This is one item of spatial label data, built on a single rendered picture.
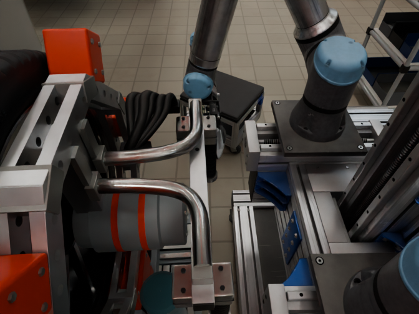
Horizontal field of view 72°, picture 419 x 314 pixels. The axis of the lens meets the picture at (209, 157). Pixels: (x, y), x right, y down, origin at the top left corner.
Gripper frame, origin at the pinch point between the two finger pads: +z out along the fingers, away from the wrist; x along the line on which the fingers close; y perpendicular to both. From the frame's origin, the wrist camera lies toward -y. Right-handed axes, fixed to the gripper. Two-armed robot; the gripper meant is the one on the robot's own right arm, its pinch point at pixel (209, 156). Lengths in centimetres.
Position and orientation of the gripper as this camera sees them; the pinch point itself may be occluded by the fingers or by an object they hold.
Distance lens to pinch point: 73.9
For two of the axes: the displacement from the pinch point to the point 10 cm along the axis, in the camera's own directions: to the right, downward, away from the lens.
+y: 0.0, -6.6, -7.6
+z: 0.6, 7.5, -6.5
